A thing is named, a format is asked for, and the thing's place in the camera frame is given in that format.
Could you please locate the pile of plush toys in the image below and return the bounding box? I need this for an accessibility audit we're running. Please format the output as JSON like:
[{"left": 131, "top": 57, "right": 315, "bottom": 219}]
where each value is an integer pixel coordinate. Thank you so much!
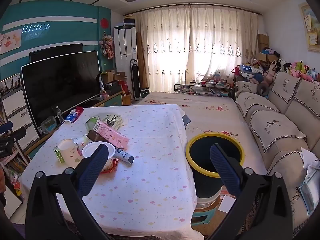
[{"left": 277, "top": 59, "right": 320, "bottom": 85}]

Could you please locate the white plastic bottle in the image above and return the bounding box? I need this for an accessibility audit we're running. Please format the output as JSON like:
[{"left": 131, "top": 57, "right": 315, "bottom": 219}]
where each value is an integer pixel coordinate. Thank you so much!
[{"left": 71, "top": 135, "right": 92, "bottom": 157}]

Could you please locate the floral beige floor mat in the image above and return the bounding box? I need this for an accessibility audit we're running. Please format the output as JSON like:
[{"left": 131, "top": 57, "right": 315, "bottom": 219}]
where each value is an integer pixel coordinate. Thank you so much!
[{"left": 139, "top": 91, "right": 267, "bottom": 180}]

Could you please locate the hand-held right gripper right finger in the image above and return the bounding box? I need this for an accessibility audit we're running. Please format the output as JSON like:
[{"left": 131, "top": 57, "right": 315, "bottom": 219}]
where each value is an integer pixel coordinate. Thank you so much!
[{"left": 207, "top": 144, "right": 294, "bottom": 240}]

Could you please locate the large curved television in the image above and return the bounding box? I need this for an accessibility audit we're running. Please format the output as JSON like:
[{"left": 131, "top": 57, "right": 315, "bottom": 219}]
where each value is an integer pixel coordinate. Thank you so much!
[{"left": 21, "top": 51, "right": 102, "bottom": 130}]

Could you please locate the dotted white tablecloth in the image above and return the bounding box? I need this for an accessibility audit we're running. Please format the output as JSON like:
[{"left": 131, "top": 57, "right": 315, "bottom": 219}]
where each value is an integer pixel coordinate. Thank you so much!
[{"left": 20, "top": 104, "right": 204, "bottom": 240}]

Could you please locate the white embroidered curtain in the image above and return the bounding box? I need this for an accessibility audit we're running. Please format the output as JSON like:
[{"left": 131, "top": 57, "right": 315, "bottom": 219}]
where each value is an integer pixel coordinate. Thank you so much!
[{"left": 135, "top": 5, "right": 259, "bottom": 94}]

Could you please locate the clutter of books and toys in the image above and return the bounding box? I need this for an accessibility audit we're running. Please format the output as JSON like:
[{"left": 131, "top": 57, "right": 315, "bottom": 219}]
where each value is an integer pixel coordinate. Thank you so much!
[{"left": 190, "top": 76, "right": 233, "bottom": 97}]

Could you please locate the black yellow rimmed trash bin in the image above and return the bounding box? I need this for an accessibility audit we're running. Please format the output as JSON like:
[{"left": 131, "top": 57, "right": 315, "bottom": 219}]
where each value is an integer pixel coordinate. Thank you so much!
[{"left": 185, "top": 132, "right": 245, "bottom": 197}]

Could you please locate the grey neck pillow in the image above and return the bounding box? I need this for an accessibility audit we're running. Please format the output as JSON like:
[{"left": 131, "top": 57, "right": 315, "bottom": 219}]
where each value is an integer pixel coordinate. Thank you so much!
[{"left": 257, "top": 82, "right": 270, "bottom": 97}]

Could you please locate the white standing air conditioner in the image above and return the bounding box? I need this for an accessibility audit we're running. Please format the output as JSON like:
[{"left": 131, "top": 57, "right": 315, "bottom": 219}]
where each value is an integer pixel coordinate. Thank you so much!
[{"left": 114, "top": 26, "right": 137, "bottom": 100}]

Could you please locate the brown carton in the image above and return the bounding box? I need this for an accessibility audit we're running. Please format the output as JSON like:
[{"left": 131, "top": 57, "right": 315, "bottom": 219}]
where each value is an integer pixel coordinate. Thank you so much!
[{"left": 86, "top": 130, "right": 105, "bottom": 143}]

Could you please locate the standing photo frame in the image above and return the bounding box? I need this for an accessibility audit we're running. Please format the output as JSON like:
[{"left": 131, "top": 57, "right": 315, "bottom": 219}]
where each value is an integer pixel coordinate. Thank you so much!
[{"left": 0, "top": 73, "right": 22, "bottom": 93}]

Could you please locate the white paper sheet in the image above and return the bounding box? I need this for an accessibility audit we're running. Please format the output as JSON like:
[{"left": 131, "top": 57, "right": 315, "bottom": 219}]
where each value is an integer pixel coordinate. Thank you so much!
[{"left": 217, "top": 195, "right": 237, "bottom": 213}]

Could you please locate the patterned rug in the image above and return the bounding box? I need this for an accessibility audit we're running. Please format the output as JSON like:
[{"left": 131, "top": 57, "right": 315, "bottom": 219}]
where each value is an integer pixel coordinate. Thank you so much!
[{"left": 244, "top": 197, "right": 262, "bottom": 233}]

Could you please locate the beige sofa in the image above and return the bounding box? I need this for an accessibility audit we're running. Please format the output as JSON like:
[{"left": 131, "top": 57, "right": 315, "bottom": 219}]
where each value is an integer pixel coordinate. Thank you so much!
[{"left": 234, "top": 71, "right": 320, "bottom": 230}]

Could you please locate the light blue plastic pack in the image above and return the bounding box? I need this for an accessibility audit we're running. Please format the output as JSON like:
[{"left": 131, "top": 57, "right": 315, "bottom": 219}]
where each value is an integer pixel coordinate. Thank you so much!
[{"left": 296, "top": 165, "right": 318, "bottom": 217}]

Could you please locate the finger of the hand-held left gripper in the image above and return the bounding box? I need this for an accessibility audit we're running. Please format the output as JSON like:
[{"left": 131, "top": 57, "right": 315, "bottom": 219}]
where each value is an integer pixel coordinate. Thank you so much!
[
  {"left": 0, "top": 121, "right": 14, "bottom": 134},
  {"left": 7, "top": 127, "right": 26, "bottom": 144}
]

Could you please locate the white plastic drawer cabinet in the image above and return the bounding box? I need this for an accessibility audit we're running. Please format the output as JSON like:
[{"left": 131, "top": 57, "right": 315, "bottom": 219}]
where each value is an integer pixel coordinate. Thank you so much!
[{"left": 0, "top": 86, "right": 40, "bottom": 153}]

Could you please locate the crumpled white tissue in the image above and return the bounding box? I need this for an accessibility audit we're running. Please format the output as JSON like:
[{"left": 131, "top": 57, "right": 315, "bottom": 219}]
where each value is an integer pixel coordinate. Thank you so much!
[{"left": 299, "top": 147, "right": 320, "bottom": 170}]

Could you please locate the red packet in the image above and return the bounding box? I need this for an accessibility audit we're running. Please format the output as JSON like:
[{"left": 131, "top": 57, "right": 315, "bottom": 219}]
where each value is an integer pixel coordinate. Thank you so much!
[{"left": 71, "top": 107, "right": 84, "bottom": 123}]

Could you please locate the green spray bottle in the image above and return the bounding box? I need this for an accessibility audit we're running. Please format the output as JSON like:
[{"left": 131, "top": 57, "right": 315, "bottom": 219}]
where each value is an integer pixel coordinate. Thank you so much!
[{"left": 85, "top": 116, "right": 100, "bottom": 132}]

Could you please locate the hanging flower decoration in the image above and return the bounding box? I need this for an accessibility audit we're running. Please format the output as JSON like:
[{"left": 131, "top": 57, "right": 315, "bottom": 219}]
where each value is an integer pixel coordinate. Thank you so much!
[{"left": 99, "top": 32, "right": 115, "bottom": 60}]

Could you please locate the bookshelf with books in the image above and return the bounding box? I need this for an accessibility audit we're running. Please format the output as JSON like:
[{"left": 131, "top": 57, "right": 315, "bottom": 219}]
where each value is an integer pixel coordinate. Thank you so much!
[{"left": 0, "top": 152, "right": 28, "bottom": 205}]

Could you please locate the rolled bamboo mat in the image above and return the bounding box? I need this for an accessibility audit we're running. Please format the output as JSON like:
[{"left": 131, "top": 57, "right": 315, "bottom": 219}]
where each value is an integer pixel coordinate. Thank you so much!
[{"left": 136, "top": 32, "right": 148, "bottom": 93}]

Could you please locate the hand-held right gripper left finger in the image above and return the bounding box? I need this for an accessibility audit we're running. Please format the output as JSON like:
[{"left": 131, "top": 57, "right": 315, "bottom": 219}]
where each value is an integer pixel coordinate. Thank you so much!
[{"left": 25, "top": 142, "right": 113, "bottom": 240}]

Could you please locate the white disposable bowl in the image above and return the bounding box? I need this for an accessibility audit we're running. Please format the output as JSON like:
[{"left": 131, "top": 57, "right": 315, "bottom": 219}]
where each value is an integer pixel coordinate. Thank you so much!
[{"left": 82, "top": 141, "right": 116, "bottom": 170}]

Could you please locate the stack of cardboard boxes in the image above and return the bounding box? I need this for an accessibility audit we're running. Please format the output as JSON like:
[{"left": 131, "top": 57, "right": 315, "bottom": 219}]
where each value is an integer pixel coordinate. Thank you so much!
[{"left": 257, "top": 33, "right": 271, "bottom": 62}]

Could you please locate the teal plastic stool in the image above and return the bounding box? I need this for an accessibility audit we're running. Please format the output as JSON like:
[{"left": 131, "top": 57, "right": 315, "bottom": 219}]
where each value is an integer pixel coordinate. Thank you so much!
[{"left": 191, "top": 206, "right": 222, "bottom": 227}]

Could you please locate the blue star print bag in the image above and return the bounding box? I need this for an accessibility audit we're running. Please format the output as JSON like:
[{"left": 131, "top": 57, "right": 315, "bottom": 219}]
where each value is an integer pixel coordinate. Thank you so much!
[{"left": 239, "top": 64, "right": 263, "bottom": 80}]

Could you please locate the glass coffee table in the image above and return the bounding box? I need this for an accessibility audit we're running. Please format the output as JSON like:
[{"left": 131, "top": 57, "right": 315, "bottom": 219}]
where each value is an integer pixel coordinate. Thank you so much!
[{"left": 174, "top": 80, "right": 234, "bottom": 97}]

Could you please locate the white board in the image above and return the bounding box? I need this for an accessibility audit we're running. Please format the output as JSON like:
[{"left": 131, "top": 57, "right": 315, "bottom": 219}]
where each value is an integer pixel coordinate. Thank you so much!
[{"left": 0, "top": 186, "right": 23, "bottom": 218}]

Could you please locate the cartoon wall poster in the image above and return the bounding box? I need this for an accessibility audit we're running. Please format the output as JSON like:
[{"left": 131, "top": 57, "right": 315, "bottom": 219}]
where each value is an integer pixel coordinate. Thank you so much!
[{"left": 0, "top": 29, "right": 22, "bottom": 55}]

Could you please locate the red snack wrapper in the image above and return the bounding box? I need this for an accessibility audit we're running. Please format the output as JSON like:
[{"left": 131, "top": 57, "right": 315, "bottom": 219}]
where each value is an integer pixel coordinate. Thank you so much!
[{"left": 100, "top": 158, "right": 120, "bottom": 174}]

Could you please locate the red bag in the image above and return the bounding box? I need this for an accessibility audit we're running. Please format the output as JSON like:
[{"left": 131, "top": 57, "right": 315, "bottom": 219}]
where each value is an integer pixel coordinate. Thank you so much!
[{"left": 118, "top": 80, "right": 129, "bottom": 95}]

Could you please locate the clear plastic bag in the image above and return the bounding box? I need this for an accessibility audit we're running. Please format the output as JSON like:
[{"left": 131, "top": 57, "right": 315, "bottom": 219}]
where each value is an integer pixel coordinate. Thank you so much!
[{"left": 41, "top": 116, "right": 57, "bottom": 134}]

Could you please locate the small black television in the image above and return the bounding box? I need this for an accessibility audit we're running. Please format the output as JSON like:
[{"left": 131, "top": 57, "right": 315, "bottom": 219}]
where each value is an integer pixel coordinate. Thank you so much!
[{"left": 29, "top": 43, "right": 84, "bottom": 64}]

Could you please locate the framed wall picture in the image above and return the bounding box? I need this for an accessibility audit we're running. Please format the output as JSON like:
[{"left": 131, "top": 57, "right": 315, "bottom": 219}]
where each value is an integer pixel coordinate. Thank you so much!
[{"left": 299, "top": 2, "right": 320, "bottom": 53}]

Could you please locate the white floral print carton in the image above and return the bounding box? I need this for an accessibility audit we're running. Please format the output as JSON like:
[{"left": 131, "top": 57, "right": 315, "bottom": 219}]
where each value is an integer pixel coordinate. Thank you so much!
[{"left": 102, "top": 114, "right": 123, "bottom": 130}]

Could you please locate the black tower fan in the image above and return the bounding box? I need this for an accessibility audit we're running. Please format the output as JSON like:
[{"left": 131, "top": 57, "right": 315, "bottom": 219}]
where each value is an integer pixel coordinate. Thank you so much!
[{"left": 130, "top": 59, "right": 139, "bottom": 101}]

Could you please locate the white paper cup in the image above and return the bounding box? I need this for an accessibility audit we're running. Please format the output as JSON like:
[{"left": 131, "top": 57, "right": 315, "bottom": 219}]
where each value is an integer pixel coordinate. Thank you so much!
[{"left": 58, "top": 139, "right": 84, "bottom": 169}]

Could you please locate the blue and white tube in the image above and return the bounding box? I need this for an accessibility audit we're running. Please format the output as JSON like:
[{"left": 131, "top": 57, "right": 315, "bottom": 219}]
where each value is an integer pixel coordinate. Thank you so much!
[{"left": 114, "top": 148, "right": 135, "bottom": 166}]

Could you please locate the black box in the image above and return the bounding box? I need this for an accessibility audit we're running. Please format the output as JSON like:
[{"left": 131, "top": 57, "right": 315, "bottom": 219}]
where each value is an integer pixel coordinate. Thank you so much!
[{"left": 107, "top": 81, "right": 123, "bottom": 95}]

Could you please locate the white bucket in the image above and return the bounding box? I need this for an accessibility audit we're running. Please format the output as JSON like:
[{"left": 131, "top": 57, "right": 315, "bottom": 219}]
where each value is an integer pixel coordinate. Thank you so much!
[{"left": 196, "top": 189, "right": 223, "bottom": 209}]

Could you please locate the curtain rod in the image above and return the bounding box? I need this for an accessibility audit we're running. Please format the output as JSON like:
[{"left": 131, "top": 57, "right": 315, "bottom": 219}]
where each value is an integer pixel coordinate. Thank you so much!
[{"left": 122, "top": 3, "right": 263, "bottom": 17}]

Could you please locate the pink carton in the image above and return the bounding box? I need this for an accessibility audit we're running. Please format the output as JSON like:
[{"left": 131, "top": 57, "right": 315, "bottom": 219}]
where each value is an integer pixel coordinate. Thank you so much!
[{"left": 93, "top": 120, "right": 130, "bottom": 148}]

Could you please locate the blue tissue pack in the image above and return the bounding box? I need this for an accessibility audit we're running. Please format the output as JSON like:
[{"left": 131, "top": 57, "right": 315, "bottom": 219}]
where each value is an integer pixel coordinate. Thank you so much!
[{"left": 64, "top": 112, "right": 78, "bottom": 123}]

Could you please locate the small green carton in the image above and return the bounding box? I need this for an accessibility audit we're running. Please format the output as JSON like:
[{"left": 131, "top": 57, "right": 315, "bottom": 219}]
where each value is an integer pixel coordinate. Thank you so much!
[{"left": 53, "top": 146, "right": 65, "bottom": 164}]

